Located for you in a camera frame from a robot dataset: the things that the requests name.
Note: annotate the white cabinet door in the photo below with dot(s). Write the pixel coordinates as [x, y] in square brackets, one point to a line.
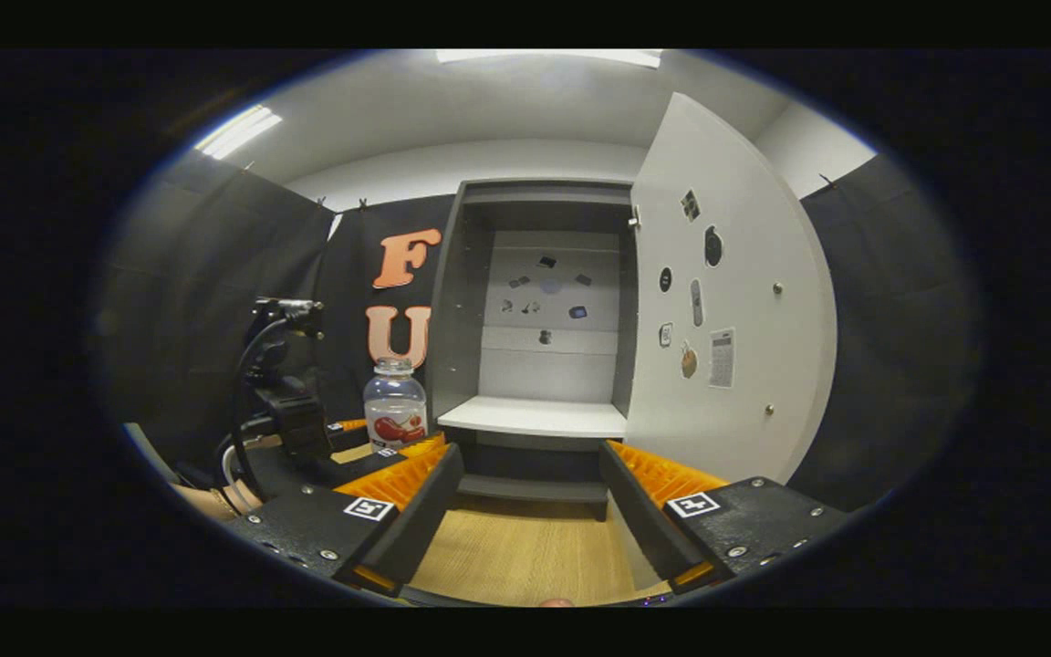
[763, 319]

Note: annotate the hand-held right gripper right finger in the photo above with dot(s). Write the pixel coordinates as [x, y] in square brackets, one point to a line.
[649, 529]

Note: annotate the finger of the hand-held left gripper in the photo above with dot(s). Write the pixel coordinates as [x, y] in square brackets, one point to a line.
[370, 461]
[348, 436]

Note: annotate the grey cabinet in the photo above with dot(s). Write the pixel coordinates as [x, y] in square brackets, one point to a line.
[452, 319]

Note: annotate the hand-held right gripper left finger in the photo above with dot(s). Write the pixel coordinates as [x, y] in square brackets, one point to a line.
[416, 529]

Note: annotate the ceiling light panel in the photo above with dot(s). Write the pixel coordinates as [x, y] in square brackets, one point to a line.
[548, 57]

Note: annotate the black backdrop cloth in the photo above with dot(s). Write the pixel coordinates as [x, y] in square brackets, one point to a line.
[179, 301]

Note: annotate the clear bottle with red label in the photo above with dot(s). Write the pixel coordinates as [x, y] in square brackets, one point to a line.
[395, 401]

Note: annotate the ceiling light strip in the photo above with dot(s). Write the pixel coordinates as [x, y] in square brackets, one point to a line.
[238, 132]

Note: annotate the white cabinet shelf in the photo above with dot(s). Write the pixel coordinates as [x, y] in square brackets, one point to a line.
[535, 417]

